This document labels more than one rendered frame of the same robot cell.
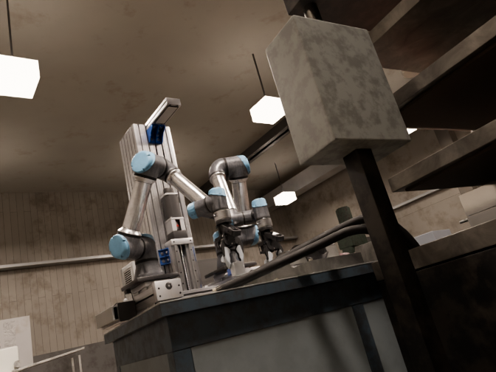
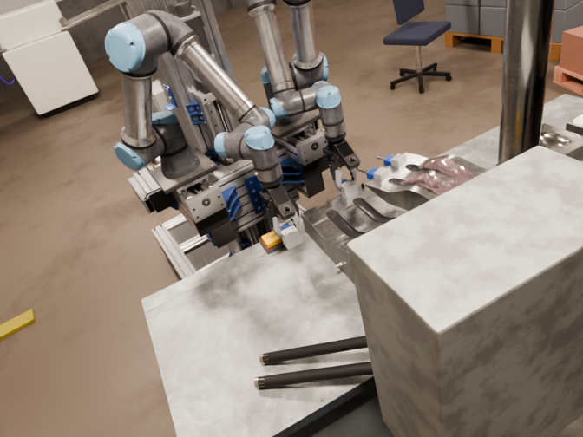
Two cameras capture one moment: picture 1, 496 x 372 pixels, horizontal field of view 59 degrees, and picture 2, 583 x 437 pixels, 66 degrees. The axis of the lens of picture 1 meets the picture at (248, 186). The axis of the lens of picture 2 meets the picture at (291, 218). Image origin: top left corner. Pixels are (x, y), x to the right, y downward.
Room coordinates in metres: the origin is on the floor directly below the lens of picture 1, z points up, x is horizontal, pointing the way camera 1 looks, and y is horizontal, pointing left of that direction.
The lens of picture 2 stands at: (0.78, -0.23, 1.81)
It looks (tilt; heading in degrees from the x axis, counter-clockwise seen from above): 36 degrees down; 17
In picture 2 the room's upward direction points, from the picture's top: 16 degrees counter-clockwise
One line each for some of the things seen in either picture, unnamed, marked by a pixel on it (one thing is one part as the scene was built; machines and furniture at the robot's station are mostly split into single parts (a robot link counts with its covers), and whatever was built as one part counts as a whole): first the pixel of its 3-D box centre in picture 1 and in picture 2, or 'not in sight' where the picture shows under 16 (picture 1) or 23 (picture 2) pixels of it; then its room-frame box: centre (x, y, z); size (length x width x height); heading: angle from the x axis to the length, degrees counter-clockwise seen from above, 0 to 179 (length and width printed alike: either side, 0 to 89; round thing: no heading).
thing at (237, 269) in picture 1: (232, 271); (284, 230); (1.89, 0.16, 0.93); 0.13 x 0.05 x 0.05; 33
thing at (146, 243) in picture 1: (143, 248); (163, 131); (2.21, 0.60, 1.20); 0.13 x 0.12 x 0.14; 157
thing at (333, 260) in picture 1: (298, 269); (371, 237); (1.89, -0.12, 0.87); 0.50 x 0.26 x 0.14; 33
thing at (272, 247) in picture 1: (267, 240); (337, 147); (2.14, -0.03, 1.07); 0.09 x 0.08 x 0.12; 33
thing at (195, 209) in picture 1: (202, 208); (238, 142); (1.93, 0.23, 1.25); 0.11 x 0.11 x 0.08; 67
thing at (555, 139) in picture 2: not in sight; (551, 146); (2.36, -0.78, 0.84); 0.20 x 0.15 x 0.07; 33
